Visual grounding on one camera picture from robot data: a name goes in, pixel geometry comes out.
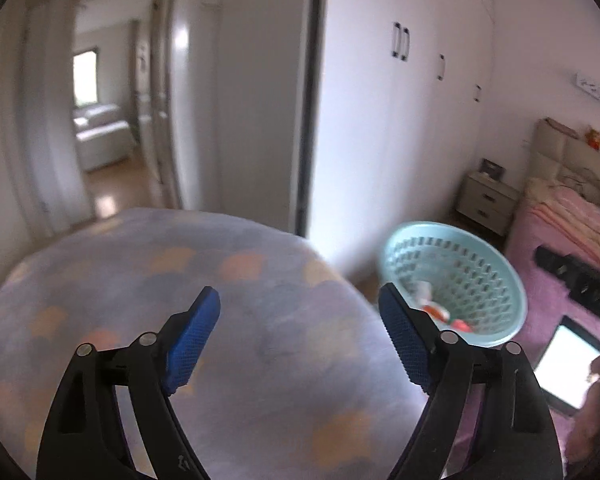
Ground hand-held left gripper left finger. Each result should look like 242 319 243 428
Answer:
36 286 221 480

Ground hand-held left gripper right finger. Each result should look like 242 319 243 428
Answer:
379 282 565 480

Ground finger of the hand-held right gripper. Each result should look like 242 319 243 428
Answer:
534 245 600 331

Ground light blue perforated basket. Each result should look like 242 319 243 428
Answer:
378 221 528 348

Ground person's right forearm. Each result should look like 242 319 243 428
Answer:
565 352 600 463

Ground pink bed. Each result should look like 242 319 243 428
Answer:
450 195 600 480

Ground folded pink blankets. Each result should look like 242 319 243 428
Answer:
525 177 600 271

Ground tablet with lit screen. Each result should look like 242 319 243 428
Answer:
532 315 600 417

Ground beige nightstand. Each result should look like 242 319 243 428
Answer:
455 170 521 236

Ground beige padded headboard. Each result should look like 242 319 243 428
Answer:
527 117 600 206

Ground white wardrobe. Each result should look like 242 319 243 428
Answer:
290 0 496 281

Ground white sofa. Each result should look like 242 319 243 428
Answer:
74 104 136 173

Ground bright window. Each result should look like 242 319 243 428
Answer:
72 49 99 106

